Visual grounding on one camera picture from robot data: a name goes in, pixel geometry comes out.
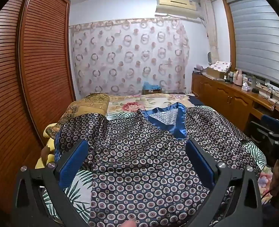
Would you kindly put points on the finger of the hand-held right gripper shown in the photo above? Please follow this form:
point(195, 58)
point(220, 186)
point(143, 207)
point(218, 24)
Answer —
point(262, 133)
point(275, 124)

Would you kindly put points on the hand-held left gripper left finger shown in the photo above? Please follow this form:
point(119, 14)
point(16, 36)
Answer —
point(73, 163)

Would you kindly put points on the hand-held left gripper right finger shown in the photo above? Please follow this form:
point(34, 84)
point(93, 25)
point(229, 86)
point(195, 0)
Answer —
point(201, 163)

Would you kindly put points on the navy patterned satin pajama top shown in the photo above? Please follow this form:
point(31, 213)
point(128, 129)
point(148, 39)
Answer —
point(141, 165)

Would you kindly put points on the yellow plush toy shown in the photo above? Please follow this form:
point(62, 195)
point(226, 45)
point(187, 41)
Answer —
point(47, 151)

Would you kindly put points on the floral leaf print bedspread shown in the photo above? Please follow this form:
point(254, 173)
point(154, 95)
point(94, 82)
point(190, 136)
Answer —
point(80, 195)

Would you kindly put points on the wooden sideboard cabinet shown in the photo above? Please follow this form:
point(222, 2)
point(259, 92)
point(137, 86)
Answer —
point(222, 94)

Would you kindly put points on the pink thermos jug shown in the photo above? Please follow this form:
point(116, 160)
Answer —
point(238, 78)

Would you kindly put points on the gold patterned pillow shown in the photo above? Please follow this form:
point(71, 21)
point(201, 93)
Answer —
point(89, 104)

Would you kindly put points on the brown cardboard box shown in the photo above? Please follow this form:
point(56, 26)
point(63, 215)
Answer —
point(214, 73)

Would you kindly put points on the white dotted cloth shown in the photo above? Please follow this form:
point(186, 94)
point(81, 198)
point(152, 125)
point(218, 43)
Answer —
point(221, 65)

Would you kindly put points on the grey window blind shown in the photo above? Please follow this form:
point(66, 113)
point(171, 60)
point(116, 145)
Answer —
point(260, 40)

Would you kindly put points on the box with blue cloth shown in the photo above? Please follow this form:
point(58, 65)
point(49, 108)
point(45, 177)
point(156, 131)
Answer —
point(151, 88)

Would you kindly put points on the small round white mirror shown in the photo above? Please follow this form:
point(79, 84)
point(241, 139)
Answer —
point(210, 58)

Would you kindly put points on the beige lace corner curtain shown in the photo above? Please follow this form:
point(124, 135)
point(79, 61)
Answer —
point(211, 28)

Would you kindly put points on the wooden louvered wardrobe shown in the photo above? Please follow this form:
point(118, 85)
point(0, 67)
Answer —
point(42, 52)

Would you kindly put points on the circle patterned sheer curtain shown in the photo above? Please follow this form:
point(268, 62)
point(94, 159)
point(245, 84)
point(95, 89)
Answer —
point(130, 56)

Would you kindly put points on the wooden window frame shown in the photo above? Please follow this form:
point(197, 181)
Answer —
point(229, 33)

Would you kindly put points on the beige wall air conditioner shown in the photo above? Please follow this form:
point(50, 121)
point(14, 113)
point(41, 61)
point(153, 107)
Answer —
point(177, 3)

